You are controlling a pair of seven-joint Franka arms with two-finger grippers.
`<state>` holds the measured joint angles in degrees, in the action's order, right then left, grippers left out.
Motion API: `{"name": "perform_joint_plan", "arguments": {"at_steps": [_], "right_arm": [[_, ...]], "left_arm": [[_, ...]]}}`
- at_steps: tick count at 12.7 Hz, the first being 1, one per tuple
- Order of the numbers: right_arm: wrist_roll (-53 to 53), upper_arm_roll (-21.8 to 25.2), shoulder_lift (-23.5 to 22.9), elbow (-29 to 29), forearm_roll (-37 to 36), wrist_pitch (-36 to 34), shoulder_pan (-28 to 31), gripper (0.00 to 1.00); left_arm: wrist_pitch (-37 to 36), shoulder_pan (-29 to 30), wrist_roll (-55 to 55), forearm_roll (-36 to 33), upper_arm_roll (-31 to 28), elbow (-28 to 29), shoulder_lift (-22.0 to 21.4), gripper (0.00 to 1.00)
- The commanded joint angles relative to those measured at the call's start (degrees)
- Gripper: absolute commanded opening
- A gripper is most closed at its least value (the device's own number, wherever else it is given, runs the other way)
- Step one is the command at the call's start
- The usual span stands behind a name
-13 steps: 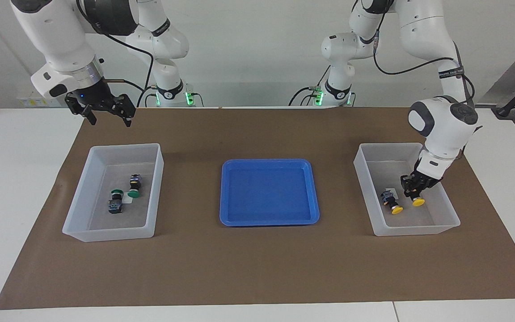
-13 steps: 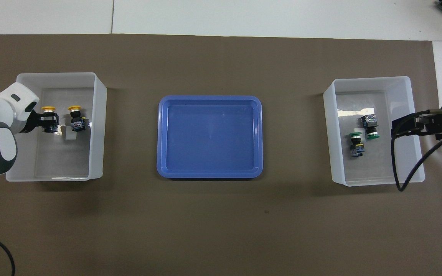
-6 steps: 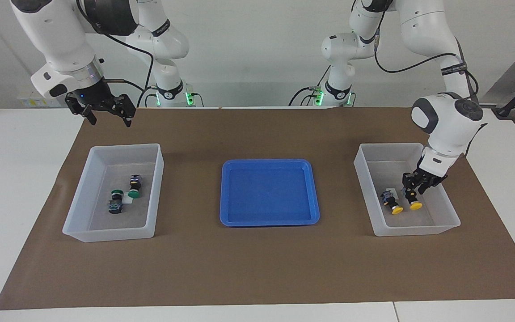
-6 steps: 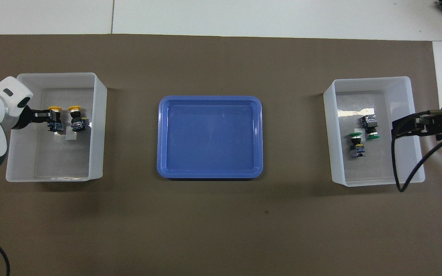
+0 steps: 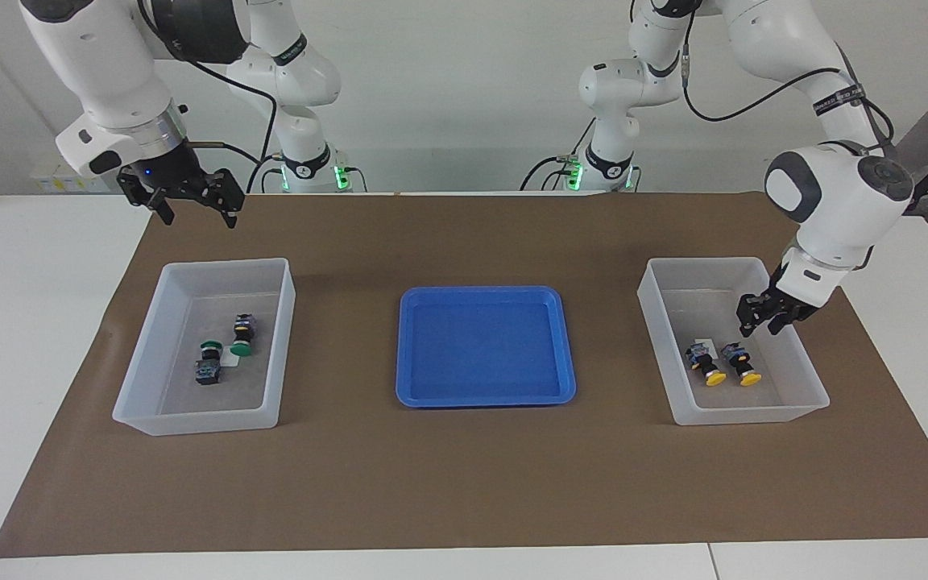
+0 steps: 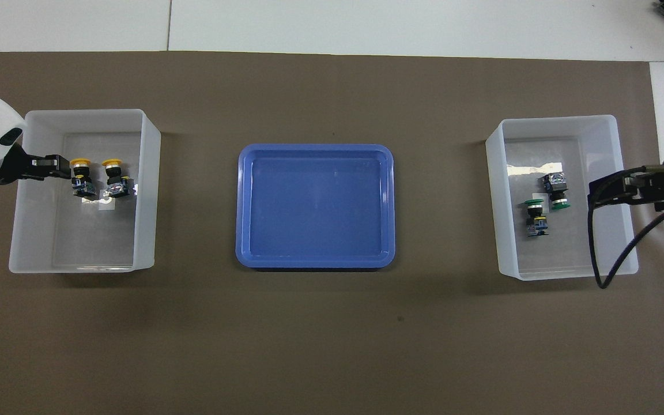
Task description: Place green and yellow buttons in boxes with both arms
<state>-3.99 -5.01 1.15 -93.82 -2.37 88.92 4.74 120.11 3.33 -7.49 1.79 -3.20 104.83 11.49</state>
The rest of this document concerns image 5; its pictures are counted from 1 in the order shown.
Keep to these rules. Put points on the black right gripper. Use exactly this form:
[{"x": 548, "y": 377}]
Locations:
[{"x": 174, "y": 173}]

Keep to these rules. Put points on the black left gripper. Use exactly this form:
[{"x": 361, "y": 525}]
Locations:
[{"x": 790, "y": 304}]

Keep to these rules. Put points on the yellow push button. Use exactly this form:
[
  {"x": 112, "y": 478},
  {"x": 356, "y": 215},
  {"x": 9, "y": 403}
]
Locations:
[
  {"x": 704, "y": 364},
  {"x": 739, "y": 362}
]

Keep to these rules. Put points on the green button with yellow band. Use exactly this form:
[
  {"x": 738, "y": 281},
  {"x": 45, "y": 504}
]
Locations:
[{"x": 243, "y": 334}]

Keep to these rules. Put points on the green push button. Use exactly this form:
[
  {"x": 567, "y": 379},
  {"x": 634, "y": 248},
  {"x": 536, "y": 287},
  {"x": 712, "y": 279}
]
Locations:
[{"x": 208, "y": 369}]

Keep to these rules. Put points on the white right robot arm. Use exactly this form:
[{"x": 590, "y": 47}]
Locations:
[{"x": 101, "y": 64}]

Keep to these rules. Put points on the small white label sticker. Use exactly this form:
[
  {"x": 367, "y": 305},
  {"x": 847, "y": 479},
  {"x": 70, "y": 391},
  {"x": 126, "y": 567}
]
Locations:
[
  {"x": 708, "y": 343},
  {"x": 231, "y": 361}
]

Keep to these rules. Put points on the translucent white plastic box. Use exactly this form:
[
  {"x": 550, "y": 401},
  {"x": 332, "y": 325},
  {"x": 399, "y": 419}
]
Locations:
[
  {"x": 150, "y": 362},
  {"x": 794, "y": 387}
]

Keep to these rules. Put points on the white yellow-labelled power strip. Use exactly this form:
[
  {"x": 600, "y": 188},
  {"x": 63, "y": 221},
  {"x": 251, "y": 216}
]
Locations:
[{"x": 57, "y": 181}]

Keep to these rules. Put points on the blue plastic tray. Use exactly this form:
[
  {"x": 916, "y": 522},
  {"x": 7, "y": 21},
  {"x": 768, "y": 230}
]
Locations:
[{"x": 480, "y": 346}]

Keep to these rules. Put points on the brown paper mat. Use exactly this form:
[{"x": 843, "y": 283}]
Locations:
[{"x": 464, "y": 483}]

